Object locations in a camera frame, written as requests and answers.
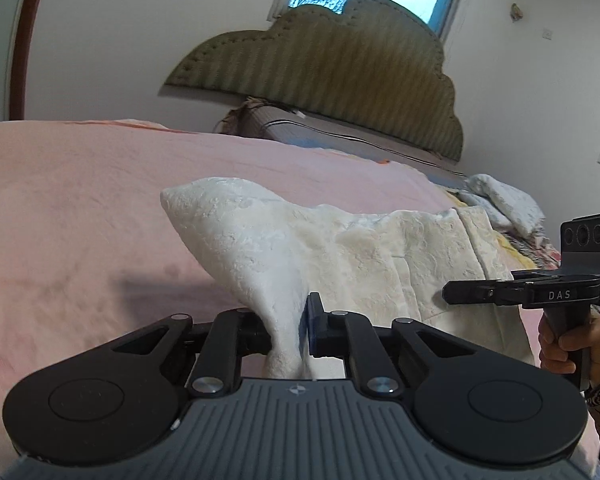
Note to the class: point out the zebra striped cloth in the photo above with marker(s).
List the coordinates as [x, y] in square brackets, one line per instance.
[540, 252]

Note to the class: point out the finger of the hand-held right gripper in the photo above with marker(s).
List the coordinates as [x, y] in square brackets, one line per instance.
[480, 293]
[535, 274]

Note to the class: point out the brown door frame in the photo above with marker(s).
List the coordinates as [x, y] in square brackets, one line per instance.
[22, 35]

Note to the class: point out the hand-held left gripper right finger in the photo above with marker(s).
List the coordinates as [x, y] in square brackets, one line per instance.
[310, 325]

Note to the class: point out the olive padded headboard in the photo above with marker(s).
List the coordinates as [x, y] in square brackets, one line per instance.
[330, 60]

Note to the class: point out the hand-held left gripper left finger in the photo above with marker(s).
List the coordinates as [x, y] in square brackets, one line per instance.
[252, 332]

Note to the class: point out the small wall hook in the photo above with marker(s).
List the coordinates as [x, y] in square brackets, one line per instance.
[516, 11]

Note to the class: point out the pink blanket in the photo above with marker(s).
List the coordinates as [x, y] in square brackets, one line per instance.
[80, 210]

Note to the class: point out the person's right hand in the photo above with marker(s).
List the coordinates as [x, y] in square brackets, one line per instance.
[560, 357]

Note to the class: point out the white towel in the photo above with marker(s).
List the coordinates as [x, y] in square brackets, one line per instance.
[330, 250]

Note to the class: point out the white printed pillow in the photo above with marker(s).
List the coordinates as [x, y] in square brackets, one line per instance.
[510, 195]
[500, 220]

